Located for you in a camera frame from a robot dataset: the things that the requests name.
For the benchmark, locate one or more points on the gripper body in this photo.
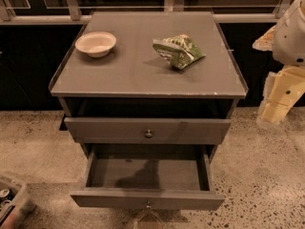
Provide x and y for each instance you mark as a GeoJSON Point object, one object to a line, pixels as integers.
{"type": "Point", "coordinates": [290, 38]}

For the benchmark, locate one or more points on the grey drawer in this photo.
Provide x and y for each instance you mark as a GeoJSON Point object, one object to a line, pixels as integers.
{"type": "Point", "coordinates": [139, 176]}
{"type": "Point", "coordinates": [147, 130]}

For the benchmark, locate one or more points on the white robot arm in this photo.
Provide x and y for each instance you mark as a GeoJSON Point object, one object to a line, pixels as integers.
{"type": "Point", "coordinates": [286, 40]}

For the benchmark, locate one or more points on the grey drawer cabinet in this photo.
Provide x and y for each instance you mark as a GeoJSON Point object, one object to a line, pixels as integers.
{"type": "Point", "coordinates": [133, 81]}

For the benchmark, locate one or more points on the grey top drawer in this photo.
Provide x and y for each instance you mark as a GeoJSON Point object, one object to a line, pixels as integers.
{"type": "Point", "coordinates": [147, 130]}

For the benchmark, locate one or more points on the green chip bag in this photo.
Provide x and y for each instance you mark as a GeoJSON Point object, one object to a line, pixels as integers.
{"type": "Point", "coordinates": [179, 51]}

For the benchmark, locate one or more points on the white paper bowl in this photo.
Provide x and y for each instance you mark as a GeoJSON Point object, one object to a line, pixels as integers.
{"type": "Point", "coordinates": [96, 44]}

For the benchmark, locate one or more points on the clear plastic storage bin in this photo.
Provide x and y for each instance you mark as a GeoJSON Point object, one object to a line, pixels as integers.
{"type": "Point", "coordinates": [15, 201]}

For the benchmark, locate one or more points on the metal railing frame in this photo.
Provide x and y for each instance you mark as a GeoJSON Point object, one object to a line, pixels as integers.
{"type": "Point", "coordinates": [33, 11]}

